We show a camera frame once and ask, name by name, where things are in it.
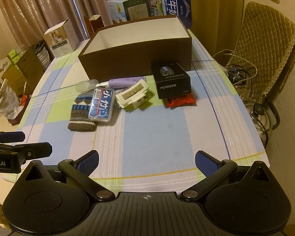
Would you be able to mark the blue milk carton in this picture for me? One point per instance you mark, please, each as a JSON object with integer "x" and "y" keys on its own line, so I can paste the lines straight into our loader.
{"x": 177, "y": 2}

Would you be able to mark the checked tablecloth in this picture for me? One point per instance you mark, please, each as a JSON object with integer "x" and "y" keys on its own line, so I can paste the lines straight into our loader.
{"x": 150, "y": 132}

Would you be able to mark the green and white milk carton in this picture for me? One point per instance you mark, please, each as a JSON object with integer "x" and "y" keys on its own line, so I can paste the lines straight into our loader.
{"x": 135, "y": 8}

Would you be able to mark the black metal chair frame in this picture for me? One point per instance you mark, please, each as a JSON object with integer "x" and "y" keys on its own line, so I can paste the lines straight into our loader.
{"x": 272, "y": 108}

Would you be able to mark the quilted chair cushion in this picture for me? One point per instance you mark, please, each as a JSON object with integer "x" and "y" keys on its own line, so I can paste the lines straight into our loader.
{"x": 265, "y": 41}

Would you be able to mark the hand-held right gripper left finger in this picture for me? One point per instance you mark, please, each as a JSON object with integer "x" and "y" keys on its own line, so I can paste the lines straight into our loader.
{"x": 88, "y": 163}

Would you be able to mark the brown cardboard storage box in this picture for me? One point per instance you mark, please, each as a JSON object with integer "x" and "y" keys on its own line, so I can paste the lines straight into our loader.
{"x": 137, "y": 59}

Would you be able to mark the crumpled silver bag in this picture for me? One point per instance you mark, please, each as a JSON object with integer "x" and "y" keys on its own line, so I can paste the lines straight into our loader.
{"x": 7, "y": 100}

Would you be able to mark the striped knitted pouch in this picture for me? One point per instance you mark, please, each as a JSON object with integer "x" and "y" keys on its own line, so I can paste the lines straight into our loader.
{"x": 78, "y": 113}

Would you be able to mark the dark red paper bag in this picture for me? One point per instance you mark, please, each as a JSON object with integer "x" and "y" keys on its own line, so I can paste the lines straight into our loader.
{"x": 95, "y": 23}

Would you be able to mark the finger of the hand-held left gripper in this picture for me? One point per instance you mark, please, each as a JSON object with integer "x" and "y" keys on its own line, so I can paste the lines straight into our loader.
{"x": 11, "y": 137}
{"x": 34, "y": 150}

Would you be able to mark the beige curtain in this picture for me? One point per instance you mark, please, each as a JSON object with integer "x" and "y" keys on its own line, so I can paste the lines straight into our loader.
{"x": 27, "y": 5}

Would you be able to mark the white product box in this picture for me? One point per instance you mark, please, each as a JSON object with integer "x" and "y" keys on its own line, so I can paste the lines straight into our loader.
{"x": 61, "y": 39}

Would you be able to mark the olive cardboard box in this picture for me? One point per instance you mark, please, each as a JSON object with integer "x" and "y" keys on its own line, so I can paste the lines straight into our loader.
{"x": 27, "y": 66}

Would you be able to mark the red snack packet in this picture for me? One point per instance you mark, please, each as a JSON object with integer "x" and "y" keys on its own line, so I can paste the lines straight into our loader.
{"x": 179, "y": 102}

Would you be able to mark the black shaver box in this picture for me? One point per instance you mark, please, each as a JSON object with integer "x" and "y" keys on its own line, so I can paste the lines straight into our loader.
{"x": 172, "y": 86}

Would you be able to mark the purple cream tube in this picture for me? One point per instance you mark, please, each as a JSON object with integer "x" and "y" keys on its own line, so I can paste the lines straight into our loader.
{"x": 123, "y": 82}

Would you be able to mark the stack of white bowls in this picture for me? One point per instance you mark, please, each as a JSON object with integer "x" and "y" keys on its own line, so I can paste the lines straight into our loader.
{"x": 41, "y": 52}

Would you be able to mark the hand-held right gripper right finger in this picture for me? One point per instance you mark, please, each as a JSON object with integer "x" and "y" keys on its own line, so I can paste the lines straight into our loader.
{"x": 206, "y": 163}

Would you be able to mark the wooden wardrobe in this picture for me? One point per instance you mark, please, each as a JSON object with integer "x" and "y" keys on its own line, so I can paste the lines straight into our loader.
{"x": 211, "y": 5}

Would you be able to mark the white cotton swab packet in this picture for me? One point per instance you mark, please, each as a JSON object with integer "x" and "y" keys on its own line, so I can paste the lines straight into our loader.
{"x": 131, "y": 92}

